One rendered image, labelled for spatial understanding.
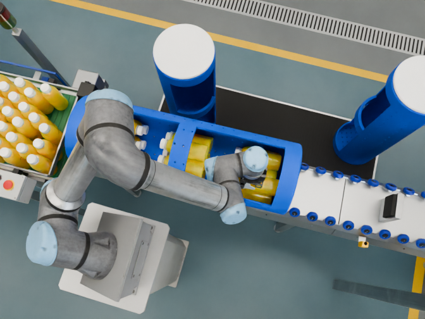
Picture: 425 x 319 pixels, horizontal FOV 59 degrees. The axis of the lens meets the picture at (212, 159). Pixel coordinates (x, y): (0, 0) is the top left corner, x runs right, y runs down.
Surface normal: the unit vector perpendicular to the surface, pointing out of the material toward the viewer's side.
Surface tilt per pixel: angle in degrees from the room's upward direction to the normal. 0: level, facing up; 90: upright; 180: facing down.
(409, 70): 0
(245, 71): 0
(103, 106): 22
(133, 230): 44
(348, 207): 0
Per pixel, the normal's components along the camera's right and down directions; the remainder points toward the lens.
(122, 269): -0.68, -0.35
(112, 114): 0.30, -0.61
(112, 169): -0.09, 0.46
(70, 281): -0.01, -0.25
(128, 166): 0.41, 0.13
